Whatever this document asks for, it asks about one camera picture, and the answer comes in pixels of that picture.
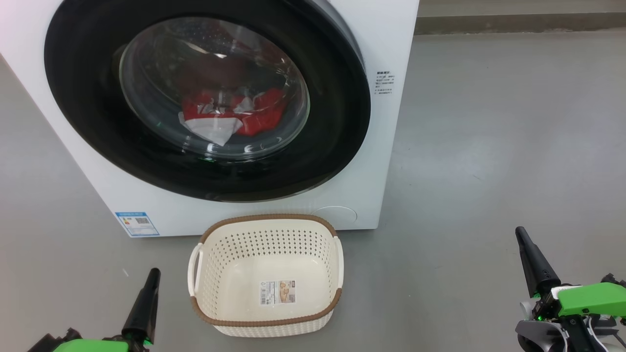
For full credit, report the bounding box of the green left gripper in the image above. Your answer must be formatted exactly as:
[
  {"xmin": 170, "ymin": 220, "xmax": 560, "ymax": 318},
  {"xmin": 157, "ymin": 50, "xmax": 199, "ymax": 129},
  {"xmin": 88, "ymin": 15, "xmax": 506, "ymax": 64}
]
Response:
[{"xmin": 28, "ymin": 268, "xmax": 161, "ymax": 352}]

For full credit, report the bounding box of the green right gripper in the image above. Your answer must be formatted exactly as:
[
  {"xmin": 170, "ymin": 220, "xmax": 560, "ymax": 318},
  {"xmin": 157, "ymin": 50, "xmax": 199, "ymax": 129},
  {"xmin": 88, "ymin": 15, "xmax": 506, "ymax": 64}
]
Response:
[{"xmin": 515, "ymin": 226, "xmax": 626, "ymax": 321}]

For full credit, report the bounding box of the black round glass washer door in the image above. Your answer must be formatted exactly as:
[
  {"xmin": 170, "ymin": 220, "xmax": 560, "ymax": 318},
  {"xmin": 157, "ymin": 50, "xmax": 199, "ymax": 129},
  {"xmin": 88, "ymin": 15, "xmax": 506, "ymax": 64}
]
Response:
[{"xmin": 43, "ymin": 0, "xmax": 372, "ymax": 202}]

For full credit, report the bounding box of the red and white garment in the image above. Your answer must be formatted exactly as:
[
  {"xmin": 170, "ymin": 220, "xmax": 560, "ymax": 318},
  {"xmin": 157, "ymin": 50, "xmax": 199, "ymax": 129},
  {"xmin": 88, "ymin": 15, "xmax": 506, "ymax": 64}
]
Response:
[{"xmin": 178, "ymin": 88, "xmax": 289, "ymax": 147}]

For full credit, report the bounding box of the cream laundry basket brown rim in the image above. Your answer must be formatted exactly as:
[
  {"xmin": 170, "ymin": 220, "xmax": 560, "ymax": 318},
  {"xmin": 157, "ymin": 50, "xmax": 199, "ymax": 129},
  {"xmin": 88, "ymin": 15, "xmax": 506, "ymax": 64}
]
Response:
[{"xmin": 188, "ymin": 214, "xmax": 344, "ymax": 338}]

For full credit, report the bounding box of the white front-load washing machine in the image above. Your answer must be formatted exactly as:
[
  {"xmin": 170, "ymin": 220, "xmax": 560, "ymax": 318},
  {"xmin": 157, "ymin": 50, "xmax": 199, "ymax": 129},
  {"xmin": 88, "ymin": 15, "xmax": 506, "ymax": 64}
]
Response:
[{"xmin": 0, "ymin": 0, "xmax": 420, "ymax": 239}]

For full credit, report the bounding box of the perforated steel drum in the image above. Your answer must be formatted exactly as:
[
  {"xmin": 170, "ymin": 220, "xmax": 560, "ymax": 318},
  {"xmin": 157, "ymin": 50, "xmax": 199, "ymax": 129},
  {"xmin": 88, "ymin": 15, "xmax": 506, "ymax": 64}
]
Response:
[{"xmin": 119, "ymin": 17, "xmax": 311, "ymax": 159}]

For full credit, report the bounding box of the blue energy label sticker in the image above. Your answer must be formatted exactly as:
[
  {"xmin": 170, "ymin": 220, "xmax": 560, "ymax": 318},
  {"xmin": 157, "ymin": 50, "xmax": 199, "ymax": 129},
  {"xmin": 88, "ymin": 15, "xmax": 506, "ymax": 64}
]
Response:
[{"xmin": 115, "ymin": 211, "xmax": 160, "ymax": 237}]

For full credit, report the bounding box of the round white filter cover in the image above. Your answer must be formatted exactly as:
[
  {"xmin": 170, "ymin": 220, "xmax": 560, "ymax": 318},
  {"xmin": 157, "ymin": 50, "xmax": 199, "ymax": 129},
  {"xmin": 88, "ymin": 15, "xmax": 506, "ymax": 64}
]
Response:
[{"xmin": 311, "ymin": 206, "xmax": 358, "ymax": 229}]

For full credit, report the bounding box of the small black text sticker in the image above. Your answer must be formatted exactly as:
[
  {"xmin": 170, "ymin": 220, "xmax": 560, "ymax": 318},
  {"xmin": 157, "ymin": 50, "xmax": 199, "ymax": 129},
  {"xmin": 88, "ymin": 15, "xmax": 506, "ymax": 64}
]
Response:
[{"xmin": 375, "ymin": 71, "xmax": 395, "ymax": 95}]

